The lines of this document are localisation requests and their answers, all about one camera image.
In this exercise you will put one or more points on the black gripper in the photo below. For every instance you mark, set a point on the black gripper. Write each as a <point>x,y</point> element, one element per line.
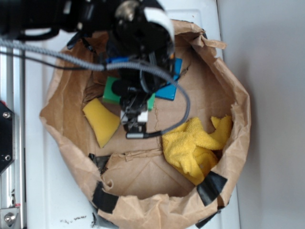
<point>139,32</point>

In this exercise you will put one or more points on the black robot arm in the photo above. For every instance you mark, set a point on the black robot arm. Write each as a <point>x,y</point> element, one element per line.
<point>24,21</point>

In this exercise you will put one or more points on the yellow sponge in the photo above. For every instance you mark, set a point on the yellow sponge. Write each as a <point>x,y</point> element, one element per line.
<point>103,122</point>

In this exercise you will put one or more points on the yellow microfiber cloth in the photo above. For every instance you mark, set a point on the yellow microfiber cloth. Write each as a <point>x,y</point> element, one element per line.
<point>190,149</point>

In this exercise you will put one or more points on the brown paper bag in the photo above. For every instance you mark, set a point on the brown paper bag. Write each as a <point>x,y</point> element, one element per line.
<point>129,182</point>

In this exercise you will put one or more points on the aluminium frame rail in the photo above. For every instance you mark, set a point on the aluminium frame rail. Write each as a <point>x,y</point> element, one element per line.
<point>12,181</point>

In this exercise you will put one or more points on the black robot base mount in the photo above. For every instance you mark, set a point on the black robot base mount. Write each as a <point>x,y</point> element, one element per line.
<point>7,155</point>

